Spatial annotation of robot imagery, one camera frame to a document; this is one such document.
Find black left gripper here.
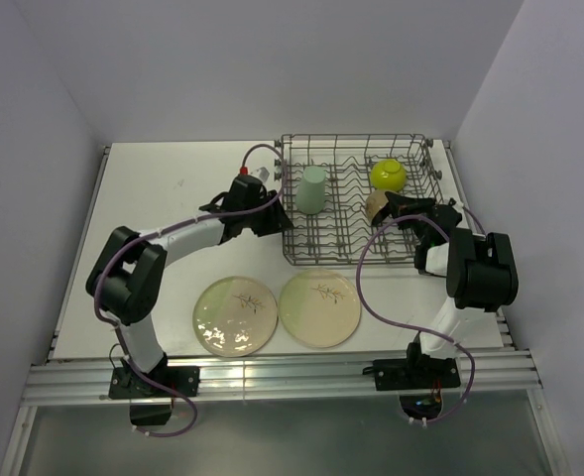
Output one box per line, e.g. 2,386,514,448
242,190,293,237

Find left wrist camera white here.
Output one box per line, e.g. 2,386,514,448
251,167,270,183

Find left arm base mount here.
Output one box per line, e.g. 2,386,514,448
107,364,200,429

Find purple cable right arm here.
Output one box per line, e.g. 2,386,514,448
355,205,477,423

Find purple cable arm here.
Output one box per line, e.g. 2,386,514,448
92,143,286,437
355,205,477,423

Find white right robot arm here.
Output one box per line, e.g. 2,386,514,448
383,191,519,387

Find grey wire dish rack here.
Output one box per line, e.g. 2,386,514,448
275,133,457,267

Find cream plate with branch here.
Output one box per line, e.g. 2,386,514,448
192,276,278,358
279,269,362,349

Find lime green bowl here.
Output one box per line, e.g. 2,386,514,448
370,158,408,192

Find black bowl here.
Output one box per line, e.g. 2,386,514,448
364,189,390,226

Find aluminium rail frame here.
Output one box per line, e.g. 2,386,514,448
20,347,542,408

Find pale green plastic cup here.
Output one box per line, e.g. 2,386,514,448
295,166,327,215

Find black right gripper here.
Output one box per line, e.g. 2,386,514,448
385,191,437,245

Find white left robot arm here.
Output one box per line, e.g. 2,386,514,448
85,175,292,396

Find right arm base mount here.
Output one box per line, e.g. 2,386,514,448
362,355,461,421

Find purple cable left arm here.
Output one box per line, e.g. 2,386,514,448
92,143,286,437

